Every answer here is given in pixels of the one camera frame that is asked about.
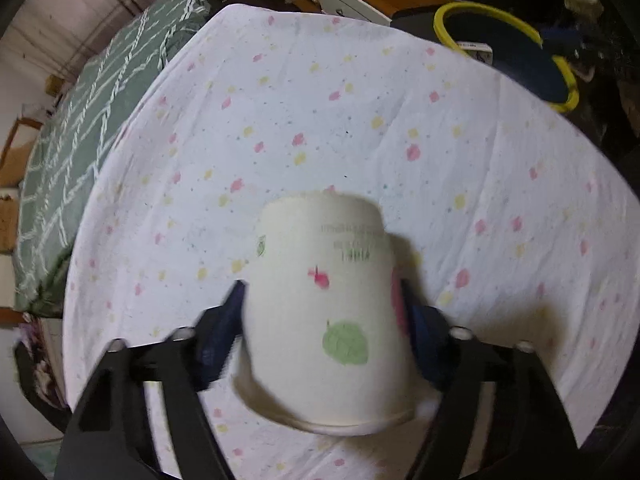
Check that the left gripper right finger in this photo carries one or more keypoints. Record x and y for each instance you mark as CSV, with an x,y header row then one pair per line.
x,y
499,415

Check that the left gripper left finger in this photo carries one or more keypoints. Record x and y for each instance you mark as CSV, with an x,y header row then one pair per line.
x,y
135,391

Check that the paper cup with dots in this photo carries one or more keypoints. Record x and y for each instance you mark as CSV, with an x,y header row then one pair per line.
x,y
325,345

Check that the small white black box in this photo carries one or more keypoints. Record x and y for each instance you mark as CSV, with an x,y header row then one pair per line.
x,y
480,52

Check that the green plaid bed quilt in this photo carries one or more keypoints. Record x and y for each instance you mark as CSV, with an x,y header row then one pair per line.
x,y
73,144

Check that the white dotted table cloth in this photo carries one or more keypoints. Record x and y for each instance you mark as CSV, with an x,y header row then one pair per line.
x,y
513,222

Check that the yellow box on nightstand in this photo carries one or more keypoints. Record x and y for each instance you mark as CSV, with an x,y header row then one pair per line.
x,y
54,85

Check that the black bin yellow rim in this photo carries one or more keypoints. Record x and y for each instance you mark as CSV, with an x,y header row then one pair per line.
x,y
517,50

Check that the pink white curtain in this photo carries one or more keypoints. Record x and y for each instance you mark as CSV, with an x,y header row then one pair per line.
x,y
57,37

